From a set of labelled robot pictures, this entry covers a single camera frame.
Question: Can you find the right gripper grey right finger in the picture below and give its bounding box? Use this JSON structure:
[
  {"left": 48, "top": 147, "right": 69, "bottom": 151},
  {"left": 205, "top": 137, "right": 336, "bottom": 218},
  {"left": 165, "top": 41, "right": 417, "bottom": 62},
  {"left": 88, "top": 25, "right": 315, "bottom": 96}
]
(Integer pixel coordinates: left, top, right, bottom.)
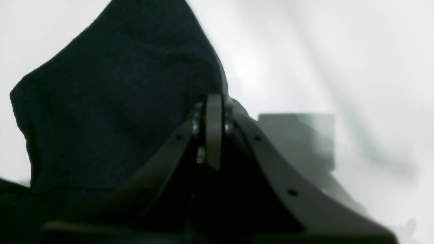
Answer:
[{"left": 224, "top": 100, "right": 397, "bottom": 244}]

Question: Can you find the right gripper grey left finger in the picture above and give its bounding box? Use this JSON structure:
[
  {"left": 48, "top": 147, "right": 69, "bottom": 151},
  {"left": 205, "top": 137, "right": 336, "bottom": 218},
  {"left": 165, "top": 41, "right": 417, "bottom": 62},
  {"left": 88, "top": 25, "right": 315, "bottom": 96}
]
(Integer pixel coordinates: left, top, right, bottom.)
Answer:
[{"left": 41, "top": 94, "right": 224, "bottom": 244}]

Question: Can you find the black T-shirt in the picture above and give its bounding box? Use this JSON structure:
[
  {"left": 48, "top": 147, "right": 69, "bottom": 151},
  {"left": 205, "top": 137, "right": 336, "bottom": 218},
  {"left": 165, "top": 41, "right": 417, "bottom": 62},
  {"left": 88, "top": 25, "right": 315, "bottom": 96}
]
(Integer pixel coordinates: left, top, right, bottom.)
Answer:
[{"left": 0, "top": 0, "right": 225, "bottom": 244}]

